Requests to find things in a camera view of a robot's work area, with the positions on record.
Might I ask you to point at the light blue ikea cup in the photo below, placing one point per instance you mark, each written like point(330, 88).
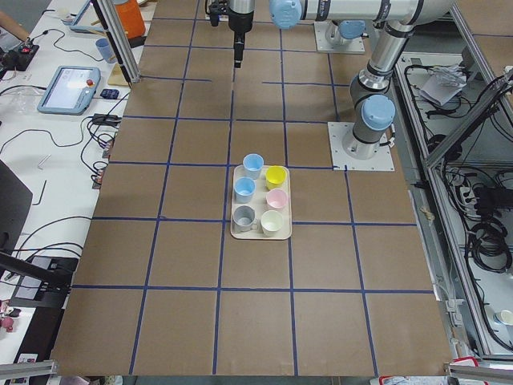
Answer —
point(253, 163)

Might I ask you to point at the yellow plastic cup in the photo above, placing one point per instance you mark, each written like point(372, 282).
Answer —
point(275, 177)

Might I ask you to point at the teach pendant tablet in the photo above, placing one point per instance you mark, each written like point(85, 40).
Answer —
point(70, 91)
point(86, 20)

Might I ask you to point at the cream white plastic cup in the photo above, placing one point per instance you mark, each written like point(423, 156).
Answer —
point(271, 222)

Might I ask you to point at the cream plastic tray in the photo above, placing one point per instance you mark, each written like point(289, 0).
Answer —
point(258, 203)

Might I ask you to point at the grey plastic cup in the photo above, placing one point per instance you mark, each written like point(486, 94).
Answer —
point(244, 219)

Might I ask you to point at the wooden mug tree stand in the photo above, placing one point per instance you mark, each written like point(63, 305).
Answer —
point(116, 77)

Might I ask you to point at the far teach pendant tablet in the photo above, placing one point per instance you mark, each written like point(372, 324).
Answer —
point(86, 20)

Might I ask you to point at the aluminium frame post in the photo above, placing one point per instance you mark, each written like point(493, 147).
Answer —
point(113, 28)

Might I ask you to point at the orange bucket with lid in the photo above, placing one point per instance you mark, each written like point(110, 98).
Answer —
point(130, 17)

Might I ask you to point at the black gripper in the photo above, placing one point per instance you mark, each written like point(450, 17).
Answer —
point(239, 25)

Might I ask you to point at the blue cup on desk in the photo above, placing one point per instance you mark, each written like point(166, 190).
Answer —
point(104, 48)

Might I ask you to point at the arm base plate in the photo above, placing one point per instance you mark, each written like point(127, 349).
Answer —
point(349, 154)
point(342, 37)

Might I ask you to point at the pink plastic cup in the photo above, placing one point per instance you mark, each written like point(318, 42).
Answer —
point(277, 199)

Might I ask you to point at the near teach pendant tablet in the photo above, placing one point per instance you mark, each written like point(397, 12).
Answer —
point(70, 91)

